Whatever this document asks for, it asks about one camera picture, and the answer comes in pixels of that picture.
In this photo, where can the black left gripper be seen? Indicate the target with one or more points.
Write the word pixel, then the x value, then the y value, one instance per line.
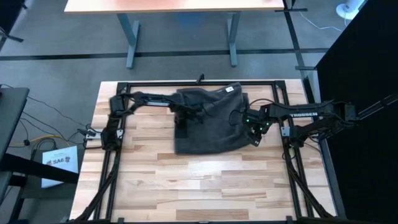
pixel 189 113

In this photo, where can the white paper sign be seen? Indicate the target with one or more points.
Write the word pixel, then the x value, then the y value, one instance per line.
pixel 62 168

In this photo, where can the black partition base bar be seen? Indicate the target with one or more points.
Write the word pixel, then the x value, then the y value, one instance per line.
pixel 293 40

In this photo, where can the black side desk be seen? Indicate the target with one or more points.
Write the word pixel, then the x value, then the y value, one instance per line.
pixel 11 112

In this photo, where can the black desk crossbar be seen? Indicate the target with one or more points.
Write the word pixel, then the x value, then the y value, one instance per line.
pixel 37 169

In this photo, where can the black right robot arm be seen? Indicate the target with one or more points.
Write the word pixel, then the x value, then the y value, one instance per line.
pixel 304 114

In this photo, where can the grey desk leg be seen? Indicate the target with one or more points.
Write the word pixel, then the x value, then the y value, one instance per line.
pixel 132 40
pixel 233 40

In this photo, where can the black stand leg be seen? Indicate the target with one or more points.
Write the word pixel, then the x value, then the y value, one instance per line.
pixel 12 38

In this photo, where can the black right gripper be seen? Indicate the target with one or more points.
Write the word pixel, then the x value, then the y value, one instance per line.
pixel 253 119

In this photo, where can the black aluminium table frame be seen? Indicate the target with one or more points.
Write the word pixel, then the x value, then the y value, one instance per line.
pixel 155 83

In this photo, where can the black partition panel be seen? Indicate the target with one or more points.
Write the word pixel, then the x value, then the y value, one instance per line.
pixel 367 62

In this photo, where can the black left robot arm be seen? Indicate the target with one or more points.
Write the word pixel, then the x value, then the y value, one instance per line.
pixel 149 100

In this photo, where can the white floor fan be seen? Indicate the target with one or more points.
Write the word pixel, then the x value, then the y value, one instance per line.
pixel 348 9

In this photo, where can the black table camera mount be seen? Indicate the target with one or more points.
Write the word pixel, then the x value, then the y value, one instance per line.
pixel 201 78

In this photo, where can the dark grey terry towel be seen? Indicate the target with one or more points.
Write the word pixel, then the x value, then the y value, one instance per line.
pixel 214 133

